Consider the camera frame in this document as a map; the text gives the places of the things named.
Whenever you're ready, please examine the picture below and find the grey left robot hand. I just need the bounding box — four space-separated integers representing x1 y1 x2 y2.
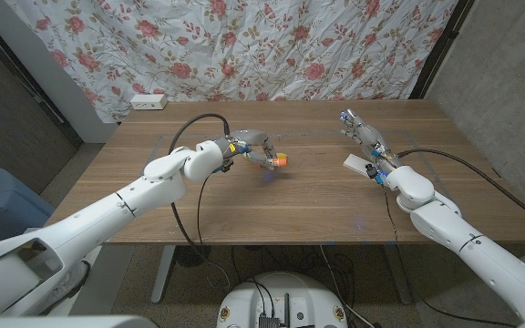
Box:
214 128 278 172

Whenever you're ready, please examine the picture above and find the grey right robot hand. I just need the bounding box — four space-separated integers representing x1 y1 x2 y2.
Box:
340 108 403 170

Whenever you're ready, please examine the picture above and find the white stylus pen box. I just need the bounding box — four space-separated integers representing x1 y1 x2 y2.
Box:
343 153 380 179

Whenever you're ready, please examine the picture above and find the floral backdrop cloth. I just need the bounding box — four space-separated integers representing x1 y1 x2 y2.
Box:
5 0 459 124

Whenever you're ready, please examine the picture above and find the white power strip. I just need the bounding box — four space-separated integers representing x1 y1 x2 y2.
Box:
129 94 169 111

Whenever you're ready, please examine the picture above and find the black backdrop stand pole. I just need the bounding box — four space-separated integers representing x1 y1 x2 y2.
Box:
0 11 85 149
408 0 476 100

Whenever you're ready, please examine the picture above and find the grey metal table leg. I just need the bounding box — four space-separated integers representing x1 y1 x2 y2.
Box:
383 245 414 305
150 245 177 305

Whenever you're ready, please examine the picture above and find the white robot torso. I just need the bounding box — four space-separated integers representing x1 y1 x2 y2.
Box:
215 272 349 328

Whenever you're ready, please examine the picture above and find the grey person shoe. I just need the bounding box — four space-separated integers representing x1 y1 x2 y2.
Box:
38 260 91 313

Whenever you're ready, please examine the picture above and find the blue plastic bin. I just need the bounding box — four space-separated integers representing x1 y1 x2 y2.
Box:
0 167 57 251

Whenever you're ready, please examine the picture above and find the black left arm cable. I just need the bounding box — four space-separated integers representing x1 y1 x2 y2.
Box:
168 113 232 274

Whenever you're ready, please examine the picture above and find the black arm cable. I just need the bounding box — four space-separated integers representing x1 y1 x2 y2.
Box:
396 149 525 231
168 113 232 274

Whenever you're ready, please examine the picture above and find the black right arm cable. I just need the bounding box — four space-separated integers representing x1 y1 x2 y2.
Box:
396 149 525 231

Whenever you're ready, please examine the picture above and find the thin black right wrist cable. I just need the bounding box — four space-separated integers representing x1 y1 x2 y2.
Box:
383 186 514 328

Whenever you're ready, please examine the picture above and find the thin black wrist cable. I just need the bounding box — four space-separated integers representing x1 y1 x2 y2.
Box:
196 175 213 250
383 186 514 328

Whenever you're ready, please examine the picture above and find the thin black left wrist cable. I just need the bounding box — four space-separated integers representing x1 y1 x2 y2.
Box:
196 175 213 250

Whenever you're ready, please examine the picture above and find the white floor cable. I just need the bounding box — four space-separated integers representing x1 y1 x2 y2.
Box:
319 245 376 328

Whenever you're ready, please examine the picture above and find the white wall column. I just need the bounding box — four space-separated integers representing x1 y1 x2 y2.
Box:
0 0 118 145

